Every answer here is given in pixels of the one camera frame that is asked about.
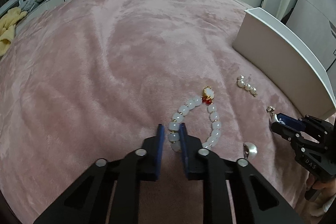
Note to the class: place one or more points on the pink plush blanket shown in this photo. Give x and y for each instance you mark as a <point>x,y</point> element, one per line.
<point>92,79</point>

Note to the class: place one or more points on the grey door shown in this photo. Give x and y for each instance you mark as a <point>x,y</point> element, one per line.
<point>313,21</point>

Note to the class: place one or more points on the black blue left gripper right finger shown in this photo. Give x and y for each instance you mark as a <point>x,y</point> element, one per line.
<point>233,191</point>

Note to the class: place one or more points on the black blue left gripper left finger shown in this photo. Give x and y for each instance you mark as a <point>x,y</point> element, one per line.
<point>108,191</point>

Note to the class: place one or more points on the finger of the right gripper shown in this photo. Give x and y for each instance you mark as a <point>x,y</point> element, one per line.
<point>291,122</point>
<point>284,131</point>

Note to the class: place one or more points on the yellow towel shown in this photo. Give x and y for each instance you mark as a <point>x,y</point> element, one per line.
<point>7,25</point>

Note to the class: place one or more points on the pearl bar earring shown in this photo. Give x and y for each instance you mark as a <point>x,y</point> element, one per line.
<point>241,83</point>

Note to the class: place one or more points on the white rectangular box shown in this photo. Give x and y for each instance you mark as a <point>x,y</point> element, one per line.
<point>287,61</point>

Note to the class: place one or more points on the person right hand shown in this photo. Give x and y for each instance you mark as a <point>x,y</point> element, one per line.
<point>313,182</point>

